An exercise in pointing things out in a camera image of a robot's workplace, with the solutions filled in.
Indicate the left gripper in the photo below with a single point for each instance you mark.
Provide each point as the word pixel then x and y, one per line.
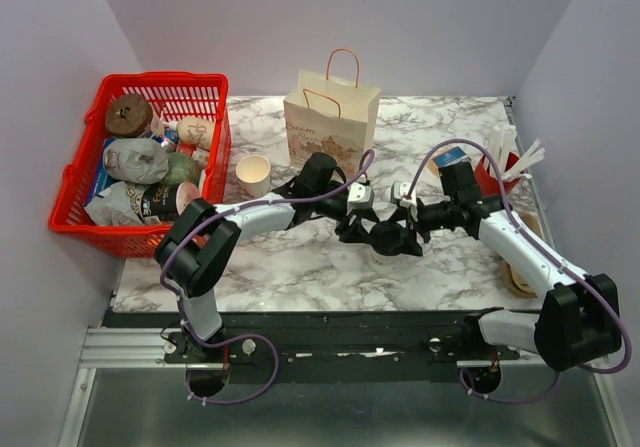
pixel 356 234

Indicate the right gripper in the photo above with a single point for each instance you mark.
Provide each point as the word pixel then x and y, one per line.
pixel 409 242

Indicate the black coffee cup lid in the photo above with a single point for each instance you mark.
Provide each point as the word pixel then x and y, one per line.
pixel 387 238

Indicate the white paper coffee cup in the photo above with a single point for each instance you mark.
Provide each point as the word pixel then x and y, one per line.
pixel 382 259

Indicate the paper takeout bag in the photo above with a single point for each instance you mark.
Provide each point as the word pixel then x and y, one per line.
pixel 330 115

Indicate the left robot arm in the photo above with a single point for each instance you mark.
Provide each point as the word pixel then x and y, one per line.
pixel 194 253

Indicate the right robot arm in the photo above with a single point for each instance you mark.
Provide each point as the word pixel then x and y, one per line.
pixel 575 323

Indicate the red straw cup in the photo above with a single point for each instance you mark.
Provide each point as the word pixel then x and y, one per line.
pixel 488 183

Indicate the blue orange card box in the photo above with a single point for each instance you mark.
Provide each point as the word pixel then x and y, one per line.
pixel 446 158

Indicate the cardboard cup carrier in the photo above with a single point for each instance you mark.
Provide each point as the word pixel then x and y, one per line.
pixel 514 282

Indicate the white wrapped straws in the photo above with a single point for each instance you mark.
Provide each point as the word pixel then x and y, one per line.
pixel 502 148

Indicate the beige printed bottle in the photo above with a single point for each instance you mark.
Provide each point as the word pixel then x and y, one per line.
pixel 193 130

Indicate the green avocado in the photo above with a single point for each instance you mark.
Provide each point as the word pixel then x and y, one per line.
pixel 181 168

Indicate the black food cup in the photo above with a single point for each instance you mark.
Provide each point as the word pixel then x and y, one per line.
pixel 165 203

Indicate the red plastic basket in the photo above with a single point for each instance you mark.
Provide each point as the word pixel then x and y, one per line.
pixel 173 93

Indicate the grey crumpled bag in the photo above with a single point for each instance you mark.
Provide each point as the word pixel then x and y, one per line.
pixel 137 160

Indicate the silver snack bag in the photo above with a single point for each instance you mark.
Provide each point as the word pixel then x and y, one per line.
pixel 117 205

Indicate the blue flat package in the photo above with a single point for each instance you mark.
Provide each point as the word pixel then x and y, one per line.
pixel 101 179

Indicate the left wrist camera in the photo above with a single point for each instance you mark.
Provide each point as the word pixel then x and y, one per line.
pixel 360 197

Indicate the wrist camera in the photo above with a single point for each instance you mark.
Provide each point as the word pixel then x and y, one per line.
pixel 403 197
pixel 360 197

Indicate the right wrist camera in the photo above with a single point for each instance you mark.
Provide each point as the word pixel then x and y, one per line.
pixel 403 197

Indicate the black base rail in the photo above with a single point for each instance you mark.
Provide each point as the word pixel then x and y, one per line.
pixel 320 348

